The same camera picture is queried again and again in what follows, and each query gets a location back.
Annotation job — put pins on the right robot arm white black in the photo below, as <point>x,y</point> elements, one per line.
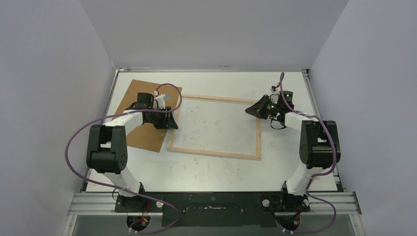
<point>319,147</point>

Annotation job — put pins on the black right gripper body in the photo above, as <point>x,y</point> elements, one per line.
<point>266,108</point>

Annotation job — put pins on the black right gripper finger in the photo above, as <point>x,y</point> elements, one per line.
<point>261,106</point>
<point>260,115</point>

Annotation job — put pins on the clear acrylic frame pane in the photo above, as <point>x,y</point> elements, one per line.
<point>216,125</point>

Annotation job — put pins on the aluminium front rail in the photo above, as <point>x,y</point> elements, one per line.
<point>100,204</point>

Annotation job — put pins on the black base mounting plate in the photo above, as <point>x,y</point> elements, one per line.
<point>212,209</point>

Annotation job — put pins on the white photo paper sheet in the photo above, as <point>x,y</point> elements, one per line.
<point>157,171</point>

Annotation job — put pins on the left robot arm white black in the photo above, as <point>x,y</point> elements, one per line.
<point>107,148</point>

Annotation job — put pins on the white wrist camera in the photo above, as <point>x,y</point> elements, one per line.
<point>160,101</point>
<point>275,90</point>

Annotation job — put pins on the light wooden picture frame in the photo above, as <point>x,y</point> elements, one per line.
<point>215,153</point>

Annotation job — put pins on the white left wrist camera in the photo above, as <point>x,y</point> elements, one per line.
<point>160,101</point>

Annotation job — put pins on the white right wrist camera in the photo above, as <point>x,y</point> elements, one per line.
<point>275,90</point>

